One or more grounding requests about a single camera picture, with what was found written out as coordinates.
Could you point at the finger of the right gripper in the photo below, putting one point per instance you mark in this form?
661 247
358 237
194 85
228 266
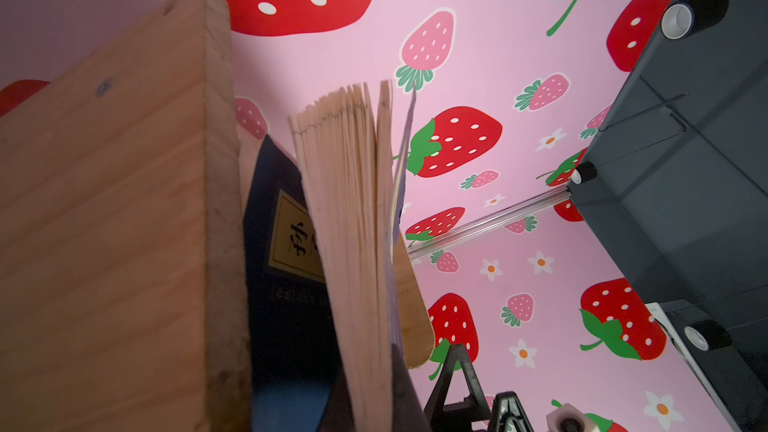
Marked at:
457 401
507 414

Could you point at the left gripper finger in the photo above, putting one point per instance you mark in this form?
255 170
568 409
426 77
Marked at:
407 414

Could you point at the blue book with figure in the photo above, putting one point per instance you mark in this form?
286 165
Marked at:
295 359

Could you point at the dark purple book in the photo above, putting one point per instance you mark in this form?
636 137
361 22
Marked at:
343 146

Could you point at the ceiling spot light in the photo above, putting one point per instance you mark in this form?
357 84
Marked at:
685 18
584 172
707 335

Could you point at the wooden two-tier shelf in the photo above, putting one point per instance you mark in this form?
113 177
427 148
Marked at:
123 293

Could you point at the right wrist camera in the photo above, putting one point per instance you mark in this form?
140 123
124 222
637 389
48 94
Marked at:
566 419

